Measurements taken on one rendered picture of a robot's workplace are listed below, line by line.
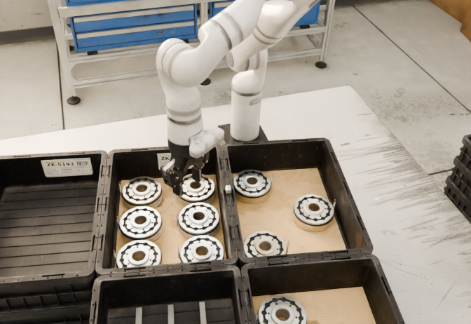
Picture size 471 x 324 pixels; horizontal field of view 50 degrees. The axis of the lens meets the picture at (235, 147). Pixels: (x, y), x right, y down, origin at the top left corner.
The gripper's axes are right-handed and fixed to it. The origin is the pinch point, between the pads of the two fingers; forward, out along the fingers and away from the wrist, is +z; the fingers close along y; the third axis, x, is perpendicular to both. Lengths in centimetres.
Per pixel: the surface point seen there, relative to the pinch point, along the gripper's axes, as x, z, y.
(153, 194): -14.0, 14.3, -1.6
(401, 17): -71, 100, -327
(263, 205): 8.8, 17.3, -19.1
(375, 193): 26, 30, -56
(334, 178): 20.8, 10.3, -33.4
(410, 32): -54, 100, -307
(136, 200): -16.1, 14.5, 2.6
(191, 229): 1.6, 14.1, 1.0
